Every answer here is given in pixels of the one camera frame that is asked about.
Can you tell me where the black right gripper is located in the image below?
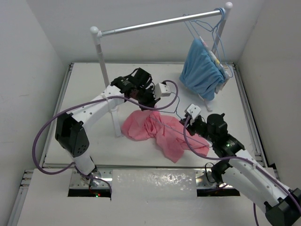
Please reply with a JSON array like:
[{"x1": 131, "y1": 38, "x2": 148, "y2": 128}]
[{"x1": 179, "y1": 115, "x2": 216, "y2": 143}]

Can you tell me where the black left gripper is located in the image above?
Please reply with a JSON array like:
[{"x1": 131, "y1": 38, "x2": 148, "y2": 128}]
[{"x1": 135, "y1": 85, "x2": 160, "y2": 111}]

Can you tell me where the light blue wire hanger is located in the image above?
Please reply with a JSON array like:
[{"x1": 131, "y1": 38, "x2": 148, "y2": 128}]
[{"x1": 154, "y1": 92, "x2": 212, "y2": 148}]

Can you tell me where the pink t shirt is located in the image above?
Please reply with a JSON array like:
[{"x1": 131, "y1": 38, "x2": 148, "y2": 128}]
[{"x1": 121, "y1": 110, "x2": 210, "y2": 163}]

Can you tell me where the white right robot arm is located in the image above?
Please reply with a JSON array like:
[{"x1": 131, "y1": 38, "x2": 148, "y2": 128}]
[{"x1": 180, "y1": 111, "x2": 301, "y2": 226}]

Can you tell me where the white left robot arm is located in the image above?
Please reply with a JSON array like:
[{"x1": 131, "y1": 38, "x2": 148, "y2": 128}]
[{"x1": 55, "y1": 68, "x2": 157, "y2": 186}]

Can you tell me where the patterned white garment on hanger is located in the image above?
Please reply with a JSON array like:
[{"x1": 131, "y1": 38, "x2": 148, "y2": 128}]
[{"x1": 199, "y1": 36, "x2": 230, "y2": 94}]

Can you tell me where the blue t shirt on hanger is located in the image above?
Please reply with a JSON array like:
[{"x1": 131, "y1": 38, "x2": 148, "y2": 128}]
[{"x1": 179, "y1": 39, "x2": 225, "y2": 101}]

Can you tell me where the blue hanger at rack end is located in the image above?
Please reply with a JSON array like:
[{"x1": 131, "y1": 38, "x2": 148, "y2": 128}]
[{"x1": 212, "y1": 8, "x2": 234, "y2": 78}]

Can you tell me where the white clothes rack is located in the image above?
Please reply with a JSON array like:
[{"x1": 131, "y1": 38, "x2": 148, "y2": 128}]
[{"x1": 89, "y1": 1, "x2": 233, "y2": 138}]

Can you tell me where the white foreground cover board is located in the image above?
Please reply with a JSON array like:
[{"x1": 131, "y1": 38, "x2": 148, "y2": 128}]
[{"x1": 18, "y1": 169, "x2": 269, "y2": 226}]

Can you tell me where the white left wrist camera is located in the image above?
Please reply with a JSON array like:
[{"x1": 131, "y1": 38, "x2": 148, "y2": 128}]
[{"x1": 153, "y1": 83, "x2": 171, "y2": 99}]

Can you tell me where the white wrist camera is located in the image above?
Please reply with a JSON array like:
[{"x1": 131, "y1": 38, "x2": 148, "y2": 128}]
[
  {"x1": 185, "y1": 104, "x2": 201, "y2": 125},
  {"x1": 153, "y1": 83, "x2": 171, "y2": 99}
]

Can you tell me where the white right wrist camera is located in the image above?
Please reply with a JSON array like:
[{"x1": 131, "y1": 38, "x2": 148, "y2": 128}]
[{"x1": 185, "y1": 104, "x2": 201, "y2": 125}]

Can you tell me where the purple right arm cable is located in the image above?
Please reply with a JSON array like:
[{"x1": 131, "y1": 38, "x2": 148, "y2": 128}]
[{"x1": 183, "y1": 115, "x2": 301, "y2": 226}]

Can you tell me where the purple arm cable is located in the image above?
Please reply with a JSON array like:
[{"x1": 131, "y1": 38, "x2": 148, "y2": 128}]
[
  {"x1": 32, "y1": 80, "x2": 179, "y2": 189},
  {"x1": 183, "y1": 115, "x2": 301, "y2": 226}
]

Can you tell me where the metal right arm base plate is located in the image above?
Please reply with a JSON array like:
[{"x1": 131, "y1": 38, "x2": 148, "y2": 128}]
[{"x1": 195, "y1": 168, "x2": 233, "y2": 189}]

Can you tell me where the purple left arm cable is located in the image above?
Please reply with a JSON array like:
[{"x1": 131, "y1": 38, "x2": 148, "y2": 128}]
[{"x1": 32, "y1": 80, "x2": 179, "y2": 189}]

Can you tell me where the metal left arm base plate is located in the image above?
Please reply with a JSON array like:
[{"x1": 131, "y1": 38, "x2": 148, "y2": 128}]
[{"x1": 69, "y1": 169, "x2": 113, "y2": 189}]

